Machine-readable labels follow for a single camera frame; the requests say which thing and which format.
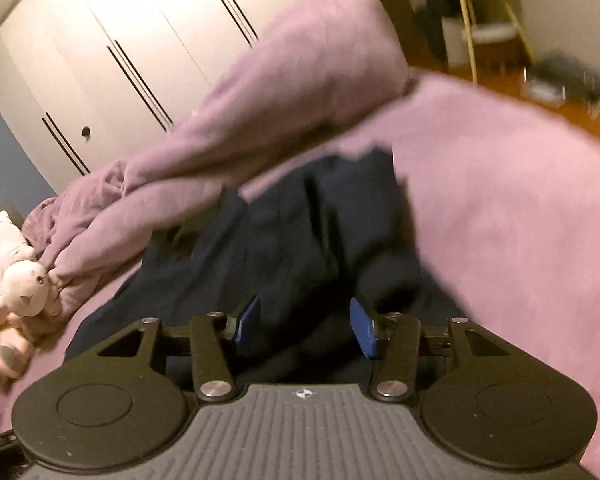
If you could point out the grey box on floor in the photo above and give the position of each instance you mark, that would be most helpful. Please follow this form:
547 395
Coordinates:
565 80

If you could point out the pale pink plush toy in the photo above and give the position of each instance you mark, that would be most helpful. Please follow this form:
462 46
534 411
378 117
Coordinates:
5 240

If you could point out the white plush toy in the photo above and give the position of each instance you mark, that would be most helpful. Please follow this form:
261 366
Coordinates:
25 285

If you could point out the white wardrobe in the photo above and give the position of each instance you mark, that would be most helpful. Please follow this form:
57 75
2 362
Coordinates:
130 10

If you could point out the dark navy garment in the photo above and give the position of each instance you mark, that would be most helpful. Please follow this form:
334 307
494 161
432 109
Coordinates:
290 240

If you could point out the pink duvet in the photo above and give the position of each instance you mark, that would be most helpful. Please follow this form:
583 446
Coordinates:
305 75

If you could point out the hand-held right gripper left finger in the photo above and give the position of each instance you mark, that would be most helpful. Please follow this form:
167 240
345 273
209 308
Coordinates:
247 319

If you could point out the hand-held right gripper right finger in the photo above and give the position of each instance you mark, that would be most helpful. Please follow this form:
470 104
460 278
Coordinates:
364 329

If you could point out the gold frame chair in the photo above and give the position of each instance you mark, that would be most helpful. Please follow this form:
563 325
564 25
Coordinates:
485 15

